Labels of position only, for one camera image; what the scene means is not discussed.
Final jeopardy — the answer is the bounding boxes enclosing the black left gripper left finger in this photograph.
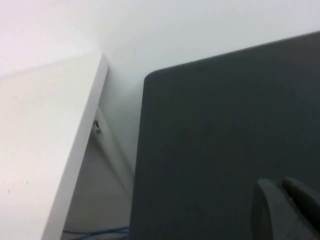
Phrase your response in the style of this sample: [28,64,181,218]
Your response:
[250,178,315,240]

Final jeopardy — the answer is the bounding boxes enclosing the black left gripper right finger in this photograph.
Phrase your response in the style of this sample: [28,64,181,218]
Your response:
[281,176,320,240]

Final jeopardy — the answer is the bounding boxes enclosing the white side table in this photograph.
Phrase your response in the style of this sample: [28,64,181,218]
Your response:
[0,54,110,240]

